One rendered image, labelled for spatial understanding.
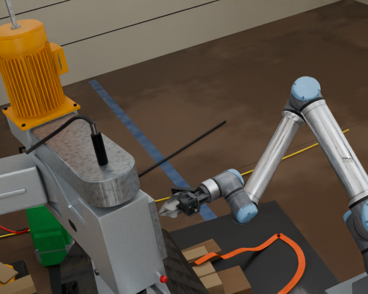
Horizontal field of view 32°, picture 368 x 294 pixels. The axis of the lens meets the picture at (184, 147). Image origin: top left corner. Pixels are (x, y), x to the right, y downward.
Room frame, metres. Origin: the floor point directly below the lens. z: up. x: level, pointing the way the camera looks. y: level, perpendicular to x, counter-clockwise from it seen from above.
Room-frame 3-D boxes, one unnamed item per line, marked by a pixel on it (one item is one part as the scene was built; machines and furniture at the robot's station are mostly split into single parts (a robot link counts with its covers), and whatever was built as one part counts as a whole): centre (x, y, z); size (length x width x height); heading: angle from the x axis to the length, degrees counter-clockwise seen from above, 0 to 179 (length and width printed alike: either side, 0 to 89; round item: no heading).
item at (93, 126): (2.14, 0.31, 1.83); 0.04 x 0.04 x 0.17
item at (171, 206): (2.14, 0.10, 1.48); 0.09 x 0.06 x 0.03; 117
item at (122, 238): (2.21, 0.35, 1.37); 0.36 x 0.22 x 0.45; 27
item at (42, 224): (4.03, 1.08, 0.43); 0.35 x 0.35 x 0.87; 86
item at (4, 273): (2.86, 1.12, 0.80); 0.20 x 0.10 x 0.05; 51
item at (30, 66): (2.73, 0.60, 1.95); 0.31 x 0.28 x 0.40; 117
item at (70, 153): (2.45, 0.47, 1.66); 0.96 x 0.25 x 0.17; 27
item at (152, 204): (2.13, 0.18, 1.42); 0.08 x 0.03 x 0.28; 27
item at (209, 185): (2.23, -0.07, 1.47); 0.09 x 0.05 x 0.10; 27
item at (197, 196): (2.19, 0.00, 1.47); 0.12 x 0.09 x 0.08; 117
